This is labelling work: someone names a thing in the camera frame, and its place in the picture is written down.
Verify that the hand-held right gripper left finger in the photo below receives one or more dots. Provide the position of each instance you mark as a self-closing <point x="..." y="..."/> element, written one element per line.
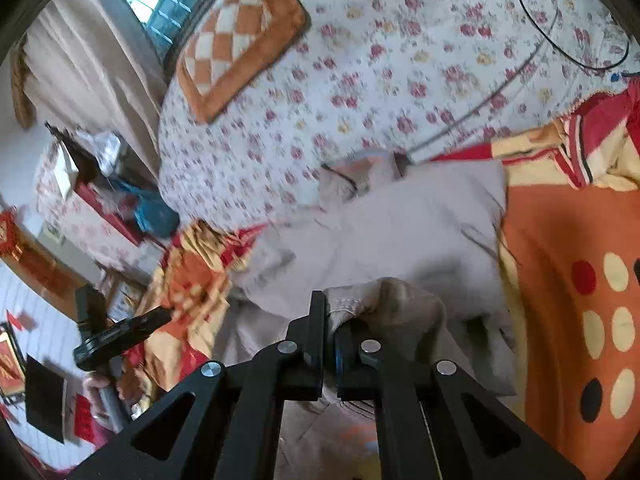
<point x="317" y="320"/>

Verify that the black box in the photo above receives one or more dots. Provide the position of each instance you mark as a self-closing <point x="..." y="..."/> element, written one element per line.
<point x="45" y="400"/>

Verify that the floral furniture cover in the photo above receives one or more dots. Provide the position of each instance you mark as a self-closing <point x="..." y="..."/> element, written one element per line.
<point x="75" y="230"/>

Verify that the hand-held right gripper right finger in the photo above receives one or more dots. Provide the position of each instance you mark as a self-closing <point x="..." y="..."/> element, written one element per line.
<point x="341" y="355"/>

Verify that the beige curtain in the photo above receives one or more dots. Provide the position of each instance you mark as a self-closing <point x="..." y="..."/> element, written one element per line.
<point x="90" y="60"/>

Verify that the floral quilt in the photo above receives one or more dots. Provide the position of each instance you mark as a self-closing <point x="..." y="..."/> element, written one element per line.
<point x="375" y="35"/>

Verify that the orange checkered cushion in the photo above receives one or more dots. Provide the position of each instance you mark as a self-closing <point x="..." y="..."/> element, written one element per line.
<point x="280" y="25"/>

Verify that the red cabinet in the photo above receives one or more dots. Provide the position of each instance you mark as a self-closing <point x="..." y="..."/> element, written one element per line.
<point x="107" y="215"/>

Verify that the blue plastic bag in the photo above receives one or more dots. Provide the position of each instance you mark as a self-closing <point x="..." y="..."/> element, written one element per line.
<point x="155" y="215"/>

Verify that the orange dotted blanket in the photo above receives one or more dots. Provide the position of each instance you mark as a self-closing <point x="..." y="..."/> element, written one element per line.
<point x="550" y="240"/>

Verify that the white box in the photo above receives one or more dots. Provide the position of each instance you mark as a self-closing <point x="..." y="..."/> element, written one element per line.
<point x="65" y="172"/>

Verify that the red framed picture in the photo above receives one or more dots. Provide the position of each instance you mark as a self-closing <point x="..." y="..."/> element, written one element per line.
<point x="10" y="365"/>

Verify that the silver foil bag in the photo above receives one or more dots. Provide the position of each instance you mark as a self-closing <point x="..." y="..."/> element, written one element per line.
<point x="107" y="152"/>

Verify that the person's left hand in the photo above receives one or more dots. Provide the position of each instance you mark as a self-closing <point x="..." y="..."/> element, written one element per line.
<point x="96" y="382"/>

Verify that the beige zip jacket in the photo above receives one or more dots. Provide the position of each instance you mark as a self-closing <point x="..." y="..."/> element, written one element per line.
<point x="400" y="220"/>

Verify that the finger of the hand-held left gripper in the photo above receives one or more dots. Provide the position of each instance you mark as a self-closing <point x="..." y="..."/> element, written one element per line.
<point x="135" y="329"/>

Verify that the red wall ornament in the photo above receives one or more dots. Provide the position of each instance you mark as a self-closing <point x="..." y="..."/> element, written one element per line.
<point x="10" y="235"/>

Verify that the window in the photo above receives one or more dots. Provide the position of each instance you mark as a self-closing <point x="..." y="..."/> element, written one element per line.
<point x="165" y="0"/>

